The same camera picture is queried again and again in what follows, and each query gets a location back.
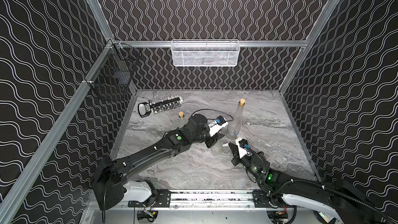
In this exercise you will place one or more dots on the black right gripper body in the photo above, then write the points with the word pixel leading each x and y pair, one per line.
pixel 237 160

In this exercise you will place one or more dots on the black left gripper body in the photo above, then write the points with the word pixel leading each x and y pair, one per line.
pixel 212 140

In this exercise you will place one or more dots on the short clear corked bottle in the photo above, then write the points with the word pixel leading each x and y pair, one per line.
pixel 217 149

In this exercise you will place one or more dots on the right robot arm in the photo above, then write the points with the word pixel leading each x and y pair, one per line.
pixel 330 201

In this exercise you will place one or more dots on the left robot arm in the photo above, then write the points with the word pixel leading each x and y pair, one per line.
pixel 111 180

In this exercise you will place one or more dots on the tall clear corked bottle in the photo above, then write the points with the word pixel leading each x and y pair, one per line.
pixel 234 126

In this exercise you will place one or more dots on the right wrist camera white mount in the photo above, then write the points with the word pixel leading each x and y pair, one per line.
pixel 242 145

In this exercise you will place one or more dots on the metal base rail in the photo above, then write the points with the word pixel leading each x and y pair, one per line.
pixel 200 199

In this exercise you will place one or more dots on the white wire mesh basket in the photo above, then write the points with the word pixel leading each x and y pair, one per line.
pixel 205 53

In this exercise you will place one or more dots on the black wire basket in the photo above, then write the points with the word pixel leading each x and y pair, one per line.
pixel 113 80

